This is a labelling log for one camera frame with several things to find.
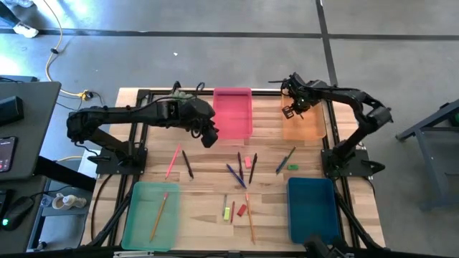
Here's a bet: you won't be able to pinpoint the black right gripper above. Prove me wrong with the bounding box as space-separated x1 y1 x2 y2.
281 72 313 120

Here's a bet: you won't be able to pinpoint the green crayon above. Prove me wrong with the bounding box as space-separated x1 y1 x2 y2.
283 145 298 164

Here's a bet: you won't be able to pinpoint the purple pen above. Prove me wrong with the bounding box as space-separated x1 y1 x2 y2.
237 151 245 181

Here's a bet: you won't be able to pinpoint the pink pencil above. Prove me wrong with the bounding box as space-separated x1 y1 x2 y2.
164 143 182 181

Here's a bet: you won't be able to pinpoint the blue pen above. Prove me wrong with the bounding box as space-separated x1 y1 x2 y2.
225 163 248 190

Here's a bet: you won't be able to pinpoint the yellow pencil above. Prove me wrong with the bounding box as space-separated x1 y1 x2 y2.
149 191 169 244
245 192 257 246

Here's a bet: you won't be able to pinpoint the orange plastic bin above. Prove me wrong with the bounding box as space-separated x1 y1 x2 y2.
280 93 328 142

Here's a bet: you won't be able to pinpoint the pink plastic bin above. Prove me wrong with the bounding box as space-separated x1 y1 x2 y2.
212 87 254 140

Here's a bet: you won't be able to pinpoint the green potted plant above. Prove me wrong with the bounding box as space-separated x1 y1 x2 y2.
169 90 197 102

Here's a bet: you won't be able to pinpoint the blue plastic bin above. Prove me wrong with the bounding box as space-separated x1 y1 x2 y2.
286 176 341 245

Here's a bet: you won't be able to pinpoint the green plastic bin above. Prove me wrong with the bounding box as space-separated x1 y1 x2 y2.
120 181 181 252

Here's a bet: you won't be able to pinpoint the white paper sheet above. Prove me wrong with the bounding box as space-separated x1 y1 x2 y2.
77 148 102 179

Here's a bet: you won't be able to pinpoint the black bulky equipment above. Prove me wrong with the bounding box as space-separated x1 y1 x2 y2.
303 234 356 258

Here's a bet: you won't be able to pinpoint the blue-grey metal stand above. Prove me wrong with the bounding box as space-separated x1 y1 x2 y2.
395 98 459 212

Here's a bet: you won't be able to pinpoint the beige ceramic cups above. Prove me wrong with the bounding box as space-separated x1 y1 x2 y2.
52 192 88 211

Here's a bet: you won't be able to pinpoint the black box device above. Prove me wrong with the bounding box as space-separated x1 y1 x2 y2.
0 95 25 126

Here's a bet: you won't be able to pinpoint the black smartphone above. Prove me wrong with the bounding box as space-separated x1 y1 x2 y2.
0 135 19 173

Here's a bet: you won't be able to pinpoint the black computer mouse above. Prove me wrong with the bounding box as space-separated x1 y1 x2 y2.
1 196 36 232

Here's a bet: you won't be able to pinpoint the person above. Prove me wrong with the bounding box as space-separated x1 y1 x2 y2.
0 0 39 39

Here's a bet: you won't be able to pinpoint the black aluminium frame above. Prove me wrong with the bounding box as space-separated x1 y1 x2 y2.
80 80 387 258

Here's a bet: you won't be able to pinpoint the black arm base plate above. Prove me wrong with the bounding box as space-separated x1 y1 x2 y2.
320 148 387 179
87 147 148 176

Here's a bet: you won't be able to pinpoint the silver metal bracket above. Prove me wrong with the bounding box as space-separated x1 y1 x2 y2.
113 250 155 258

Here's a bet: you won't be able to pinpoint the black power cable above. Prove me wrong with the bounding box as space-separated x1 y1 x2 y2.
90 173 113 239

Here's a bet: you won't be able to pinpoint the yellow floor cable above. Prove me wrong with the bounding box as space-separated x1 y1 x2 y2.
42 0 85 98

